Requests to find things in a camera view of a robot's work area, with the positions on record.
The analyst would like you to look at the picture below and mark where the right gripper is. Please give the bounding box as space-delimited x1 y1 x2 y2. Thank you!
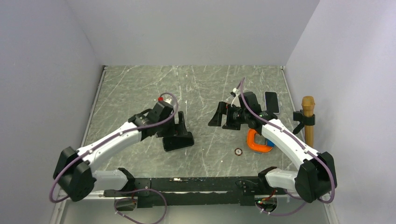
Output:
208 101 249 130

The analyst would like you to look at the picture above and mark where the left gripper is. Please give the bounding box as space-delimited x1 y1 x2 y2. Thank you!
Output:
156 111 187 138

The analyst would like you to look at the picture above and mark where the black smartphone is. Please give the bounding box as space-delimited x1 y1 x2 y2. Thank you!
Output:
162 132 194 152

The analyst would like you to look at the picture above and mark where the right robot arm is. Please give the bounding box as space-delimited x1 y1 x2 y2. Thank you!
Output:
208 91 337 203

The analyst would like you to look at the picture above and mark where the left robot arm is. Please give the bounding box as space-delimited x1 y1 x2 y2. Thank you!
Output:
53 100 194 202

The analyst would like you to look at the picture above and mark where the small round brown coin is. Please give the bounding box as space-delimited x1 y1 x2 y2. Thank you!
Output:
234 148 243 156

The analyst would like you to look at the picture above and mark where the orange curved toy track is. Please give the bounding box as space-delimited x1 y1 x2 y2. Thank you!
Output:
246 129 274 153

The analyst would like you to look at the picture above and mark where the blue toy brick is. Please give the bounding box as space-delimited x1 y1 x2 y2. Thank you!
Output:
266 139 275 147

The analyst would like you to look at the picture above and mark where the brown microphone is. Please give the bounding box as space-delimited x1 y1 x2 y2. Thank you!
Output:
301 96 315 147

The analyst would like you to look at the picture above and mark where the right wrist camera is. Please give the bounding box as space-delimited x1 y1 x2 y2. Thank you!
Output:
230 88 240 107

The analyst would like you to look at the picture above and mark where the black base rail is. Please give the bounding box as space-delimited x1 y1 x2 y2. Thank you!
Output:
104 176 285 208

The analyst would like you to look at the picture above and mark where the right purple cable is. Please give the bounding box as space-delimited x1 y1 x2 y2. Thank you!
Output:
238 77 337 205

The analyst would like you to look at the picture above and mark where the purple cable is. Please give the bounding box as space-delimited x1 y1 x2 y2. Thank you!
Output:
238 77 337 205
49 92 179 204

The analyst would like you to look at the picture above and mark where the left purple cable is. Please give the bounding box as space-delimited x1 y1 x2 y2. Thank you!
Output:
49 92 179 204

